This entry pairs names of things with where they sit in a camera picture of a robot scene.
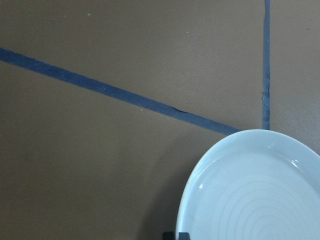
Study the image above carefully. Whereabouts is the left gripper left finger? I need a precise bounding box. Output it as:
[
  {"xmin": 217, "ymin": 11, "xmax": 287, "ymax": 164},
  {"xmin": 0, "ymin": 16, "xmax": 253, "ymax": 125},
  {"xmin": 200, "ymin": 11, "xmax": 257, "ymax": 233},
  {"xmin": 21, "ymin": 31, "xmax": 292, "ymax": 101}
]
[{"xmin": 162, "ymin": 231, "xmax": 175, "ymax": 240}]

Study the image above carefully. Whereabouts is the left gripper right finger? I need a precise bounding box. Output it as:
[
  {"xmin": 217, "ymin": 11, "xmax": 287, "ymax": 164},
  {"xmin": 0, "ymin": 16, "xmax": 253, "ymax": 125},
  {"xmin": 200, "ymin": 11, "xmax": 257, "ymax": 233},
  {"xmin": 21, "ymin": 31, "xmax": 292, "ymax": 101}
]
[{"xmin": 178, "ymin": 232, "xmax": 190, "ymax": 240}]

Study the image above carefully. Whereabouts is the light blue plate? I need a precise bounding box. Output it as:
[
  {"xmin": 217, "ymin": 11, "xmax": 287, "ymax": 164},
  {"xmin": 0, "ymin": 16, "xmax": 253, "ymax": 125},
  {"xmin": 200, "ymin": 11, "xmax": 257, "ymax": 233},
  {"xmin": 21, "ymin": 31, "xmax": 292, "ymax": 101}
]
[{"xmin": 175, "ymin": 129, "xmax": 320, "ymax": 240}]

